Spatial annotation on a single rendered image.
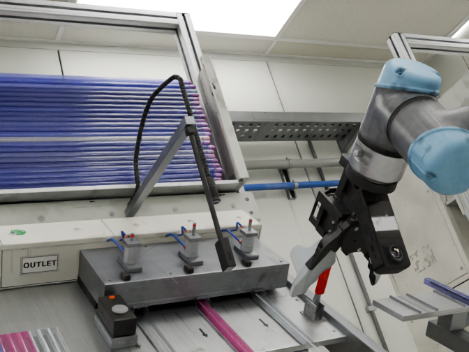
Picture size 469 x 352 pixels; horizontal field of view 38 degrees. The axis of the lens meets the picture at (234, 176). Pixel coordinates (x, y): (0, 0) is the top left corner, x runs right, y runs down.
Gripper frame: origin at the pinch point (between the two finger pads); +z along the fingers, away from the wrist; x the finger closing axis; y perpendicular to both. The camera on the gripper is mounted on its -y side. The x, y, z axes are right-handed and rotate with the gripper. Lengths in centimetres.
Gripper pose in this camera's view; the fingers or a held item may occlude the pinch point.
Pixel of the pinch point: (335, 295)
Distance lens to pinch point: 102.6
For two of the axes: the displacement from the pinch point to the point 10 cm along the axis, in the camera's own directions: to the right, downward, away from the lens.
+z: -2.4, 8.4, 4.8
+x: -8.7, 0.3, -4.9
